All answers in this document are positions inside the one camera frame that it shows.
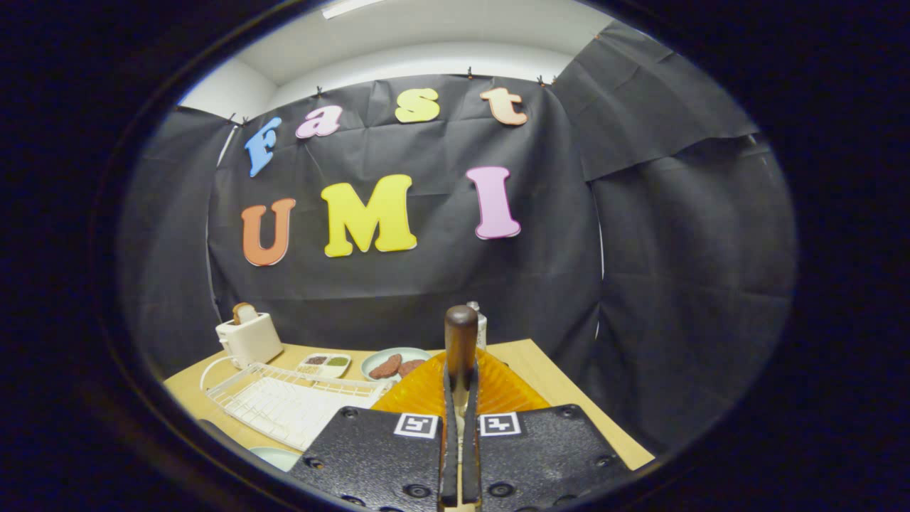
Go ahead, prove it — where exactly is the ceiling light panel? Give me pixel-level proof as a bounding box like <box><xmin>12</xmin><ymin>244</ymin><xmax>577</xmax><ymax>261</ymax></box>
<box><xmin>321</xmin><ymin>0</ymin><xmax>388</xmax><ymax>20</ymax></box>

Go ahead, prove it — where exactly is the pale green food plate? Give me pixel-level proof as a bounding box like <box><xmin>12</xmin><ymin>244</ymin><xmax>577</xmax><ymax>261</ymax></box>
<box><xmin>360</xmin><ymin>347</ymin><xmax>433</xmax><ymax>383</ymax></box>

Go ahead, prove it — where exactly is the white divided condiment dish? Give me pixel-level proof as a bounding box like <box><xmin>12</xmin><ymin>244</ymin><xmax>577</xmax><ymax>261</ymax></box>
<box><xmin>295</xmin><ymin>353</ymin><xmax>353</xmax><ymax>379</ymax></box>

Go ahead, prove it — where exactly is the wooden handle metal spoon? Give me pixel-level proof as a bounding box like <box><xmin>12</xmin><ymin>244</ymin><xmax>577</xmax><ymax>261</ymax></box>
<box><xmin>444</xmin><ymin>305</ymin><xmax>479</xmax><ymax>512</ymax></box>

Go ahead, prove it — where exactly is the white toaster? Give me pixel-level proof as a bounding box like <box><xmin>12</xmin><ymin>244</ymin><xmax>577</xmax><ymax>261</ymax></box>
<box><xmin>215</xmin><ymin>311</ymin><xmax>284</xmax><ymax>369</ymax></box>

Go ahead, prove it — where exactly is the black backdrop cloth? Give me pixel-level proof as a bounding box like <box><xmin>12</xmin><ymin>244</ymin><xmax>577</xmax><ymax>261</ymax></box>
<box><xmin>117</xmin><ymin>21</ymin><xmax>797</xmax><ymax>456</ymax></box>

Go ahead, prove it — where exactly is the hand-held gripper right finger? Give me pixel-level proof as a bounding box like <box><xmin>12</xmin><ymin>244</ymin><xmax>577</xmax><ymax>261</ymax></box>
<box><xmin>460</xmin><ymin>348</ymin><xmax>632</xmax><ymax>512</ymax></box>

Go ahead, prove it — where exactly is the white wire dish rack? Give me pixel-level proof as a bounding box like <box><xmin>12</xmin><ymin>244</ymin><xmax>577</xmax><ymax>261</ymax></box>
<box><xmin>200</xmin><ymin>356</ymin><xmax>388</xmax><ymax>452</ymax></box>

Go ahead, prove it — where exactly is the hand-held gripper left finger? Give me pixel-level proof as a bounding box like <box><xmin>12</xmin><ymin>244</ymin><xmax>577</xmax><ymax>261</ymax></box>
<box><xmin>288</xmin><ymin>351</ymin><xmax>461</xmax><ymax>512</ymax></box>

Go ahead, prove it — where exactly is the green label plastic bottle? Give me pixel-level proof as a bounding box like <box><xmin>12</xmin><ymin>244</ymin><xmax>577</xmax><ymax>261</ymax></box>
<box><xmin>467</xmin><ymin>301</ymin><xmax>488</xmax><ymax>351</ymax></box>

